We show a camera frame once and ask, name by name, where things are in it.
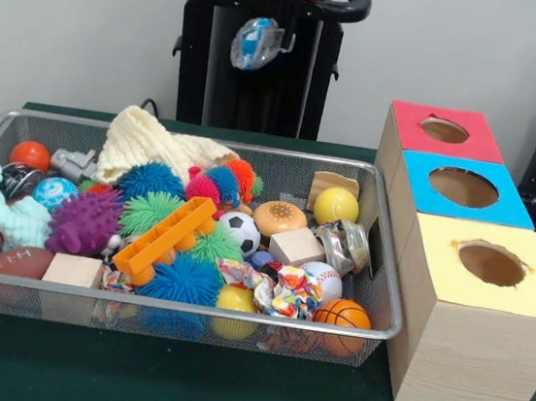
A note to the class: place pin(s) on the blue spiky ball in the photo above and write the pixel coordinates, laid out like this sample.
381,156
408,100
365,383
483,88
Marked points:
182,278

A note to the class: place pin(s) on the crushed clear plastic bottle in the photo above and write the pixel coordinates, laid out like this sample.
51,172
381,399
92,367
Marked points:
255,44

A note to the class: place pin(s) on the small black white soccer ball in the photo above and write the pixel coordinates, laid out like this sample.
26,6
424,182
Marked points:
238,233

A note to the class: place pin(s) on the dark green table cloth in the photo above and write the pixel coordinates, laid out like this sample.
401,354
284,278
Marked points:
225,391

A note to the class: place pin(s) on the clear shallow mesh bin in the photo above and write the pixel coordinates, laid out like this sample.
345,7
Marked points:
68,313

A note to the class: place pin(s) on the wooden box three holes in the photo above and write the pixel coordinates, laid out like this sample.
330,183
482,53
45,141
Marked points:
466,342

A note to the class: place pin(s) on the small orange basketball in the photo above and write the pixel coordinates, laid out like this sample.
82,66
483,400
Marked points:
342,313

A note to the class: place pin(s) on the yellow green ball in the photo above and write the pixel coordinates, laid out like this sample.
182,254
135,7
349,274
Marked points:
336,206

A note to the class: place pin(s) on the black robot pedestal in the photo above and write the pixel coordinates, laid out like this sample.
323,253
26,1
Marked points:
242,90

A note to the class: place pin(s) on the orange toy brick round studs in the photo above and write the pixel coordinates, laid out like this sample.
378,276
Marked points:
163,240

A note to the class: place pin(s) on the cream knitted cloth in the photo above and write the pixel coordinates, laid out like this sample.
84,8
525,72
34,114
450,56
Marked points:
153,142

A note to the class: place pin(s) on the purple spiky ball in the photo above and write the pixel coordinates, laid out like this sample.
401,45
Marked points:
84,221

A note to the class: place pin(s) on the green spiky ball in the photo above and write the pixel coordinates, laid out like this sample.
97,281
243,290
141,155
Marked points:
216,245
149,212

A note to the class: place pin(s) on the red orange ball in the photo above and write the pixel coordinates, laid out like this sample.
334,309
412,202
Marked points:
29,155

